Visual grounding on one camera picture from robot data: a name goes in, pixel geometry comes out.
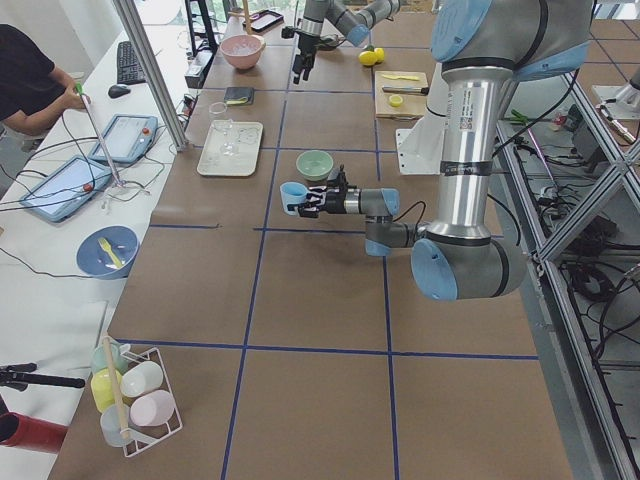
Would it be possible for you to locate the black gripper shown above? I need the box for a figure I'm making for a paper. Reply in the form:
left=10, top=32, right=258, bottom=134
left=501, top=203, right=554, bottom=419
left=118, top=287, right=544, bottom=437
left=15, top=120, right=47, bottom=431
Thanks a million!
left=286, top=185, right=346, bottom=218
left=292, top=30, right=320, bottom=84

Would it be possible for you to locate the light blue cup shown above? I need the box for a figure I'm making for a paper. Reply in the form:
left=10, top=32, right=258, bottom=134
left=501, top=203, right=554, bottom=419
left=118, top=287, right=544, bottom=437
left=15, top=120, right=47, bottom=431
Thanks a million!
left=280, top=181, right=308, bottom=216

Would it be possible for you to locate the green bowl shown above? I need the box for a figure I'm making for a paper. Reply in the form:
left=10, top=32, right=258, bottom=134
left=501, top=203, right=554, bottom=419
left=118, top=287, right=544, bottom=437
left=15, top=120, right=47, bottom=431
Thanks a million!
left=296, top=150, right=334, bottom=182

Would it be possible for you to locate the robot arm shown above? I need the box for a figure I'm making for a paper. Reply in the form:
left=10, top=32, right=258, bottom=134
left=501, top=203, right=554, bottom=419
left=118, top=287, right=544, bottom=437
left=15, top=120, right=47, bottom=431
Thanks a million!
left=282, top=1, right=593, bottom=301
left=282, top=0, right=400, bottom=84

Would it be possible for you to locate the pink bowl of ice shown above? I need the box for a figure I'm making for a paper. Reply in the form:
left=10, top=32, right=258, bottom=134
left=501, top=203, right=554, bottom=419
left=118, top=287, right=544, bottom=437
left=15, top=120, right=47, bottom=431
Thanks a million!
left=220, top=34, right=266, bottom=70

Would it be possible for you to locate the blue bowl with fork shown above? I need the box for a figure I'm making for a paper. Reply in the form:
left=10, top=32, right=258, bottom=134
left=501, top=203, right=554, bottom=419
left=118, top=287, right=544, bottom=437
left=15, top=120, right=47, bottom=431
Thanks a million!
left=76, top=225, right=139, bottom=280

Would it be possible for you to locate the yellow lemon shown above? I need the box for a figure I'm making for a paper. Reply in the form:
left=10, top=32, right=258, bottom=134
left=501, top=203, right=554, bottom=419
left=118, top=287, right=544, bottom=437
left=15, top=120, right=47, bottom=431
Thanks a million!
left=373, top=47, right=386, bottom=64
left=358, top=50, right=378, bottom=67

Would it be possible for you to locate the grey folded cloth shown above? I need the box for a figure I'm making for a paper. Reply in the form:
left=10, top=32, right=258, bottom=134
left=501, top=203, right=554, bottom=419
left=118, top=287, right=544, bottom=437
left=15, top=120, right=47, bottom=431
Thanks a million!
left=223, top=86, right=255, bottom=106

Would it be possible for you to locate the steel muddler black cap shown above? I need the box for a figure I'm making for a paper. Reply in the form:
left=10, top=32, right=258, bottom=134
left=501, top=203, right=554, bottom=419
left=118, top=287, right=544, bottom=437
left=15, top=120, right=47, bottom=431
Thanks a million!
left=382, top=86, right=430, bottom=96

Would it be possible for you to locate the cream bear tray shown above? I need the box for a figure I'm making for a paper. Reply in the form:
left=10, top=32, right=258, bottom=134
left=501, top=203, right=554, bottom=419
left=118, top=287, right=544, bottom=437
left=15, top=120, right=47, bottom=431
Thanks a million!
left=196, top=120, right=263, bottom=177

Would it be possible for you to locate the wooden cutting board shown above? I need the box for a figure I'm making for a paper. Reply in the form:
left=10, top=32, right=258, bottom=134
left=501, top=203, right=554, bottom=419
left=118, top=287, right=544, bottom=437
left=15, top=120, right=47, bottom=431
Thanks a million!
left=374, top=70, right=429, bottom=118

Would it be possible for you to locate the clear wine glass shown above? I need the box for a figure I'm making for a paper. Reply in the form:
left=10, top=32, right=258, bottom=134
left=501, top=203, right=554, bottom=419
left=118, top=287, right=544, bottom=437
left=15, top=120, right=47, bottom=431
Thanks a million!
left=208, top=101, right=238, bottom=156

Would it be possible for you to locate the lemon half slice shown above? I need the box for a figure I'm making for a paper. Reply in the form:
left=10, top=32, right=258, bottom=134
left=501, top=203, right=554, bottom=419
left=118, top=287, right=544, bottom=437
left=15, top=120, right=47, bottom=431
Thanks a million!
left=388, top=94, right=404, bottom=108

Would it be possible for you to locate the yellow plastic knife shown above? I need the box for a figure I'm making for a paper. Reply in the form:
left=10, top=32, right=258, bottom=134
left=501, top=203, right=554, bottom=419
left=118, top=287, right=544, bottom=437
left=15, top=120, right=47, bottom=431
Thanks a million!
left=381, top=73, right=421, bottom=81

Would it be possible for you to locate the black keyboard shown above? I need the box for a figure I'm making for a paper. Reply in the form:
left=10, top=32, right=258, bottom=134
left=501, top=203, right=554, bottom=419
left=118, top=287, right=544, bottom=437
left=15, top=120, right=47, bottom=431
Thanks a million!
left=116, top=41, right=146, bottom=85

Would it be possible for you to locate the black computer mouse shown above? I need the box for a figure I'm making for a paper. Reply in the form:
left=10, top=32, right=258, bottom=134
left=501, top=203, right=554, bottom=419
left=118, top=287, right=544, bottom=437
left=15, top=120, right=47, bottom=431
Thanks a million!
left=107, top=84, right=131, bottom=99

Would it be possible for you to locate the blue teach pendant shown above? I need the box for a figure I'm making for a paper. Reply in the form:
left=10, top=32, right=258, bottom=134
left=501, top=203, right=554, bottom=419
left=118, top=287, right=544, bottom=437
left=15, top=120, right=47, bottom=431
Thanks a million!
left=102, top=114, right=159, bottom=165
left=19, top=155, right=112, bottom=223

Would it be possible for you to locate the person in black shirt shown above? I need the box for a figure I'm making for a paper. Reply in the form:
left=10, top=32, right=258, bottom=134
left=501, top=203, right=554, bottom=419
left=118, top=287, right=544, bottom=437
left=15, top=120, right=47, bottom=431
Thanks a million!
left=1, top=24, right=89, bottom=136

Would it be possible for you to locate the black tripod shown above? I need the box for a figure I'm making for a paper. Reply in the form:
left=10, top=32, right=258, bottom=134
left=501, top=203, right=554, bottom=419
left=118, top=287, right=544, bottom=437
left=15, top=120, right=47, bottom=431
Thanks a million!
left=1, top=363, right=85, bottom=392

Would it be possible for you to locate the red cylinder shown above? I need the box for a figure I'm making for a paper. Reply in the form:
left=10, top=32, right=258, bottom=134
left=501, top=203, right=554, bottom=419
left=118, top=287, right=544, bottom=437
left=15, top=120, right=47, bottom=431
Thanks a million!
left=1, top=412, right=67, bottom=454

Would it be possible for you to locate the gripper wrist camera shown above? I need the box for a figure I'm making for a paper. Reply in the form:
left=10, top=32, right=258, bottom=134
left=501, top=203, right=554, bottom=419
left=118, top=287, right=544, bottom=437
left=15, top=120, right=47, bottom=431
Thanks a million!
left=326, top=164, right=348, bottom=191

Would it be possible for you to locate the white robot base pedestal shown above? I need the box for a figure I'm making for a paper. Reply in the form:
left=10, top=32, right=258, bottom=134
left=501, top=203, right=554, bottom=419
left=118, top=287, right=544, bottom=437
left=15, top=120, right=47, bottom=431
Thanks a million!
left=396, top=62, right=449, bottom=175

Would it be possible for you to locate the aluminium frame post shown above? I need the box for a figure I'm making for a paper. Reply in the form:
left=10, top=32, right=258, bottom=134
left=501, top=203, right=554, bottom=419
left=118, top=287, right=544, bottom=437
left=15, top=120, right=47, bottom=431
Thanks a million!
left=112, top=0, right=188, bottom=152

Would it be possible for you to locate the white wire cup rack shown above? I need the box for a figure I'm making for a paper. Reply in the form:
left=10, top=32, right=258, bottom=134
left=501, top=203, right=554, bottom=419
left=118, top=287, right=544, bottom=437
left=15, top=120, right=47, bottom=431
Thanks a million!
left=90, top=336, right=183, bottom=458

